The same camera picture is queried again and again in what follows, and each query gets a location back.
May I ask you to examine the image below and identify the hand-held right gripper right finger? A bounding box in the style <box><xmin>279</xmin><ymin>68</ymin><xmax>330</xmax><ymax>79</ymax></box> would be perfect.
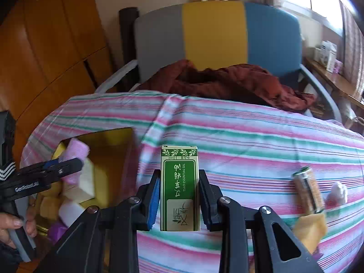
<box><xmin>198</xmin><ymin>170</ymin><xmax>325</xmax><ymax>273</ymax></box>

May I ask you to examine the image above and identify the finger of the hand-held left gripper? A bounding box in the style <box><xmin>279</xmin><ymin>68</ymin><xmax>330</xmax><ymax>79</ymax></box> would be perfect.
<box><xmin>28</xmin><ymin>159</ymin><xmax>65</xmax><ymax>169</ymax></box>
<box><xmin>16</xmin><ymin>158</ymin><xmax>85</xmax><ymax>183</ymax></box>

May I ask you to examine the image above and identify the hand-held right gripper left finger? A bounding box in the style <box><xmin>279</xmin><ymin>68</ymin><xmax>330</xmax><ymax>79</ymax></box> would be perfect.
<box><xmin>37</xmin><ymin>169</ymin><xmax>162</xmax><ymax>273</ymax></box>

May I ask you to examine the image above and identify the pink sponge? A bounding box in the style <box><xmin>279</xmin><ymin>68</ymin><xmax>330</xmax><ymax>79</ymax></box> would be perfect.
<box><xmin>61</xmin><ymin>138</ymin><xmax>91</xmax><ymax>187</ymax></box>

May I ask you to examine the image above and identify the green essential oil box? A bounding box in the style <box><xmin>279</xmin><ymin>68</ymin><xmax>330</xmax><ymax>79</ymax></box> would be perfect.
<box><xmin>159</xmin><ymin>145</ymin><xmax>201</xmax><ymax>232</ymax></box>

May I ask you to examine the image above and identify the yellow sponge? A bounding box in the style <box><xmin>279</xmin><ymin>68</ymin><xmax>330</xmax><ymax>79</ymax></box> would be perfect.
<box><xmin>38</xmin><ymin>182</ymin><xmax>61</xmax><ymax>222</ymax></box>
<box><xmin>51</xmin><ymin>142</ymin><xmax>67</xmax><ymax>160</ymax></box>
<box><xmin>294</xmin><ymin>213</ymin><xmax>327</xmax><ymax>255</ymax></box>

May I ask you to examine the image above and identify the metal tin box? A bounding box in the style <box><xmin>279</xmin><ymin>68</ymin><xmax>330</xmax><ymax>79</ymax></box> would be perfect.
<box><xmin>35</xmin><ymin>127</ymin><xmax>140</xmax><ymax>245</ymax></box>

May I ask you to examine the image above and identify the cracker packet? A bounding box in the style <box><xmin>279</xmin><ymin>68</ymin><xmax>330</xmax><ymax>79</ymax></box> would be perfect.
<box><xmin>293</xmin><ymin>166</ymin><xmax>326</xmax><ymax>215</ymax></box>

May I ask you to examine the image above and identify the person's left hand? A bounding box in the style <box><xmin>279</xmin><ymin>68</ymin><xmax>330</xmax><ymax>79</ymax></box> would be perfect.
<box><xmin>0</xmin><ymin>205</ymin><xmax>38</xmax><ymax>248</ymax></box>

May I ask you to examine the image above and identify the striped tablecloth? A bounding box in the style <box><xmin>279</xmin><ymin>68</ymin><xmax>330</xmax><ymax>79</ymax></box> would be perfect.
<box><xmin>21</xmin><ymin>89</ymin><xmax>364</xmax><ymax>273</ymax></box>

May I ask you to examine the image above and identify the wooden wardrobe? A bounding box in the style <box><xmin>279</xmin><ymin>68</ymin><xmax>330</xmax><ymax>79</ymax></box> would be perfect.
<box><xmin>0</xmin><ymin>0</ymin><xmax>120</xmax><ymax>154</ymax></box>

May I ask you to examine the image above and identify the red-brown jacket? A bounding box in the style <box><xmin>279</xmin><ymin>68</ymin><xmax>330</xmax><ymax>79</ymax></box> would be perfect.
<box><xmin>136</xmin><ymin>60</ymin><xmax>316</xmax><ymax>111</ymax></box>

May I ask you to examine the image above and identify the grey yellow blue chair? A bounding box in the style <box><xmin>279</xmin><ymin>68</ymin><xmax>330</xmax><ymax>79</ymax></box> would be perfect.
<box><xmin>95</xmin><ymin>1</ymin><xmax>343</xmax><ymax>126</ymax></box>

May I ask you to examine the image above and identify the wooden desk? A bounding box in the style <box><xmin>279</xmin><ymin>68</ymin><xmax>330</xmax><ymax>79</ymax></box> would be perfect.
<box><xmin>304</xmin><ymin>57</ymin><xmax>364</xmax><ymax>111</ymax></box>

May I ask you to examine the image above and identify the tall white box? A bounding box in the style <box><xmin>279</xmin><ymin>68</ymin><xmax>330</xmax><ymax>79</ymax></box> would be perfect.
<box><xmin>326</xmin><ymin>41</ymin><xmax>337</xmax><ymax>73</ymax></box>

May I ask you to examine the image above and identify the striped curtain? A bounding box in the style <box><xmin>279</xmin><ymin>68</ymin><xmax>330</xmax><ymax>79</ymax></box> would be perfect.
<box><xmin>340</xmin><ymin>0</ymin><xmax>364</xmax><ymax>97</ymax></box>

